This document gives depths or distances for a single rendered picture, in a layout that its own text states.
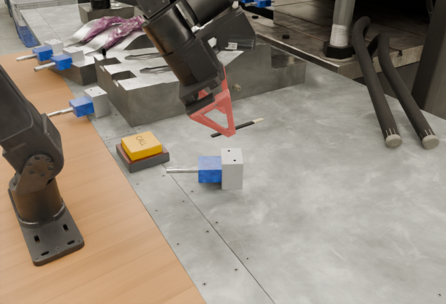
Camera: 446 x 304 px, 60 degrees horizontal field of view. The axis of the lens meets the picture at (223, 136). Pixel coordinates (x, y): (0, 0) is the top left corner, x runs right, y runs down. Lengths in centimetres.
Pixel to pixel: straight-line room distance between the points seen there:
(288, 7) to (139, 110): 101
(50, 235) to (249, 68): 59
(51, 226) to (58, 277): 9
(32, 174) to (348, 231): 46
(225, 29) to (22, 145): 31
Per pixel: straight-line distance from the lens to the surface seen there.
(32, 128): 56
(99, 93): 94
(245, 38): 56
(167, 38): 55
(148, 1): 52
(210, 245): 58
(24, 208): 64
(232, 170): 65
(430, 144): 88
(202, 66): 56
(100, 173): 75
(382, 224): 66
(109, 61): 105
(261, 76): 100
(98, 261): 59
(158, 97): 87
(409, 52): 158
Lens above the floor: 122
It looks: 31 degrees down
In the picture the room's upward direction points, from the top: straight up
